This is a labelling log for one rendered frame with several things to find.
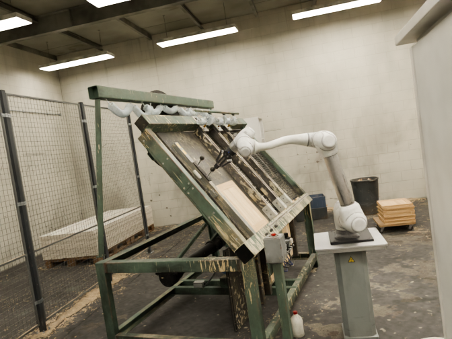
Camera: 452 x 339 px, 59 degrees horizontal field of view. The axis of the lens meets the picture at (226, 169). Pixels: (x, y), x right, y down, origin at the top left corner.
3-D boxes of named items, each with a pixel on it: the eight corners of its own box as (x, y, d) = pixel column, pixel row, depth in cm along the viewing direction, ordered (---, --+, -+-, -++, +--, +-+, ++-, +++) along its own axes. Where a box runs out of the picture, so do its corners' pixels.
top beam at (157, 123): (141, 132, 295) (149, 123, 291) (133, 123, 297) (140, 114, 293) (242, 129, 498) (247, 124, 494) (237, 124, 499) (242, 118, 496)
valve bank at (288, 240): (287, 277, 290) (283, 245, 289) (269, 277, 295) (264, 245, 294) (301, 256, 336) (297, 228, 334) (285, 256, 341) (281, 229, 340)
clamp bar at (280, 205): (280, 212, 378) (298, 196, 370) (200, 124, 400) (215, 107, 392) (282, 210, 387) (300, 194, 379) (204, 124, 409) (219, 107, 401)
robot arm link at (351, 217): (362, 224, 294) (374, 231, 272) (342, 232, 294) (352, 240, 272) (328, 127, 287) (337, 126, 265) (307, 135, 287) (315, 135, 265)
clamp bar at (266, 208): (270, 220, 347) (289, 203, 339) (184, 124, 369) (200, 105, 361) (273, 218, 356) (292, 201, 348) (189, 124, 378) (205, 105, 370)
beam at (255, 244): (244, 265, 274) (255, 255, 270) (233, 251, 276) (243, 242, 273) (306, 205, 477) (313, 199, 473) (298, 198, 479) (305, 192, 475)
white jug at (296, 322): (303, 338, 311) (299, 314, 310) (290, 337, 315) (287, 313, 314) (305, 332, 320) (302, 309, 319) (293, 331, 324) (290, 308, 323)
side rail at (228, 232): (233, 251, 277) (243, 242, 273) (136, 138, 297) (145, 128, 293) (236, 249, 282) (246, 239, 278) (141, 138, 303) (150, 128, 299)
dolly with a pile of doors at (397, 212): (418, 231, 567) (414, 202, 565) (379, 234, 578) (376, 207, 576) (407, 221, 627) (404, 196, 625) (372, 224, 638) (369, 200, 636)
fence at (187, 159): (250, 237, 298) (254, 234, 296) (171, 146, 315) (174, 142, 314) (252, 235, 302) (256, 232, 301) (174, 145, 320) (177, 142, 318)
